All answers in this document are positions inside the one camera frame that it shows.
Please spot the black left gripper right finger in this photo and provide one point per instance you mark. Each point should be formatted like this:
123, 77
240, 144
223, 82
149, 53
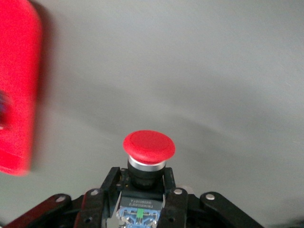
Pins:
178, 209

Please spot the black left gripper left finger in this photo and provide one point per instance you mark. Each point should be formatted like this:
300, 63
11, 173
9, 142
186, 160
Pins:
93, 209

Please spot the red push button switch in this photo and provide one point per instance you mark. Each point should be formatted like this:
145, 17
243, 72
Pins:
148, 145

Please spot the dark grey table mat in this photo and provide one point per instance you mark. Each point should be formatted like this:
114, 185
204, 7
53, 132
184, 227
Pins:
190, 71

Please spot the red plastic tray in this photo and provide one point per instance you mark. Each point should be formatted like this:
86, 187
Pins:
16, 59

